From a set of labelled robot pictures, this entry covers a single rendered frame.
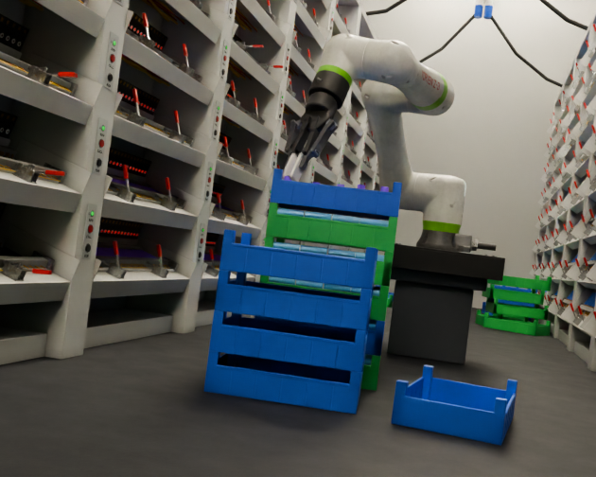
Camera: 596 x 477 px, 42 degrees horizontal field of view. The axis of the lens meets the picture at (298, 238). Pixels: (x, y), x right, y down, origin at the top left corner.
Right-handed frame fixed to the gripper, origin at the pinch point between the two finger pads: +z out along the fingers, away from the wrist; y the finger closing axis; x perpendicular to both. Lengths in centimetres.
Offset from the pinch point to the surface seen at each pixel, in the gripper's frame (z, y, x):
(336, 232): 11.8, -12.9, -7.9
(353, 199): 3.9, -15.4, -5.8
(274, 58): -86, 84, -55
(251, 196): -35, 86, -77
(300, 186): 5.3, -4.5, 0.5
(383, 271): 16.1, -23.2, -16.4
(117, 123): 8.3, 30.1, 28.9
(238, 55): -56, 61, -20
